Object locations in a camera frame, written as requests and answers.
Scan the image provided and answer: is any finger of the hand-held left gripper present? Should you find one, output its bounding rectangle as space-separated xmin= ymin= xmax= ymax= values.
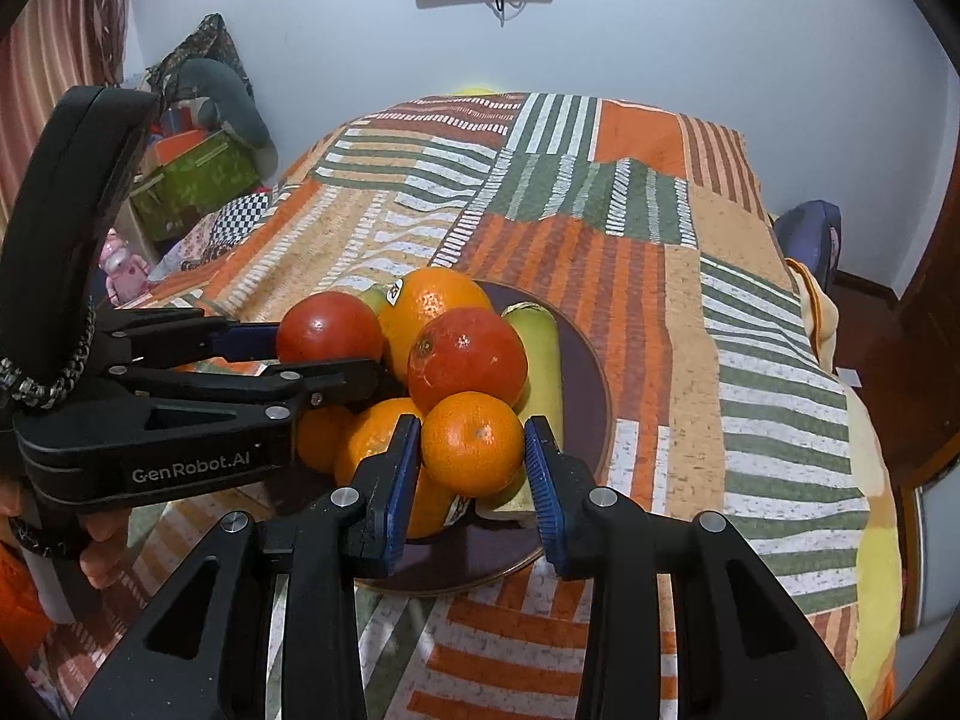
xmin=97 ymin=356 xmax=392 ymax=422
xmin=94 ymin=307 xmax=282 ymax=368

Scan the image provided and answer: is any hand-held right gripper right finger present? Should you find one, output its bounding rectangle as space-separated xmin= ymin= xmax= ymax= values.
xmin=523 ymin=415 xmax=867 ymax=720

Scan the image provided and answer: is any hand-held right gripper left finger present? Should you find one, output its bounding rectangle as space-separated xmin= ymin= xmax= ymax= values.
xmin=71 ymin=414 xmax=422 ymax=720

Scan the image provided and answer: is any red tomato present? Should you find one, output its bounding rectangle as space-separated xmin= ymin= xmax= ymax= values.
xmin=275 ymin=292 xmax=385 ymax=367
xmin=407 ymin=307 xmax=530 ymax=415

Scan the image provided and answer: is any large orange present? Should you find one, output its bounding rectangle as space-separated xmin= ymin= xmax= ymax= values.
xmin=377 ymin=268 xmax=494 ymax=383
xmin=334 ymin=397 xmax=473 ymax=541

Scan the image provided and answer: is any small tangerine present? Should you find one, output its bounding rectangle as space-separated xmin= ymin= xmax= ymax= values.
xmin=420 ymin=391 xmax=526 ymax=498
xmin=296 ymin=403 xmax=357 ymax=473

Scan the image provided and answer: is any purple round plate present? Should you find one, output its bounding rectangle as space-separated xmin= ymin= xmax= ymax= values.
xmin=352 ymin=279 xmax=616 ymax=599

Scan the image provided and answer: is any pale green banana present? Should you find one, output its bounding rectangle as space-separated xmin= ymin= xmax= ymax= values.
xmin=474 ymin=301 xmax=565 ymax=524

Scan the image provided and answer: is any person's left hand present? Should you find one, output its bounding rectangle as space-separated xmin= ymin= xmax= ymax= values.
xmin=75 ymin=506 xmax=140 ymax=593

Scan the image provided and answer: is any pink toy figure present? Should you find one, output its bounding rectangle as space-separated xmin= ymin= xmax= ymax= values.
xmin=101 ymin=232 xmax=147 ymax=305

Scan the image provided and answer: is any pink floral sheet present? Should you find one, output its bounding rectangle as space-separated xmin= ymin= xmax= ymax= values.
xmin=161 ymin=217 xmax=226 ymax=278

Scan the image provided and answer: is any orange box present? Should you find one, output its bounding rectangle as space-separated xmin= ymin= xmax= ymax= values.
xmin=146 ymin=127 xmax=212 ymax=167

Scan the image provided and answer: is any black white checkered cloth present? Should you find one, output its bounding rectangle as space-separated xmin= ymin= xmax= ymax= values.
xmin=214 ymin=191 xmax=272 ymax=241

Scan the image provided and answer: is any green patterned box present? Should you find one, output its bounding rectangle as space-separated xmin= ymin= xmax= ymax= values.
xmin=131 ymin=131 xmax=263 ymax=241

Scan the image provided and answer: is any striped red curtain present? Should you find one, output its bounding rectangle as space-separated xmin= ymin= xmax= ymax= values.
xmin=0 ymin=0 xmax=136 ymax=241

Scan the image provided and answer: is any grey plush pillow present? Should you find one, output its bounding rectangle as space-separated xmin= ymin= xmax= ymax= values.
xmin=176 ymin=58 xmax=278 ymax=173

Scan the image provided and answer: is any dark floral cloth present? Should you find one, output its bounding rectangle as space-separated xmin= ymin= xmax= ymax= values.
xmin=146 ymin=13 xmax=252 ymax=102

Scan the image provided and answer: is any striped patchwork blanket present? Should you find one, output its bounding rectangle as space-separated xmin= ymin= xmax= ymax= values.
xmin=30 ymin=90 xmax=871 ymax=720

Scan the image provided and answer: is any grey purple backpack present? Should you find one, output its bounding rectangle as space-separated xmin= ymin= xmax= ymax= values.
xmin=776 ymin=199 xmax=845 ymax=293

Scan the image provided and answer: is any brown wooden door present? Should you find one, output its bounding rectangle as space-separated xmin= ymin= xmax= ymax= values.
xmin=889 ymin=187 xmax=960 ymax=481

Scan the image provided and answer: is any braided wrist strap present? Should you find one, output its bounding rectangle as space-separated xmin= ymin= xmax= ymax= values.
xmin=0 ymin=311 xmax=98 ymax=412

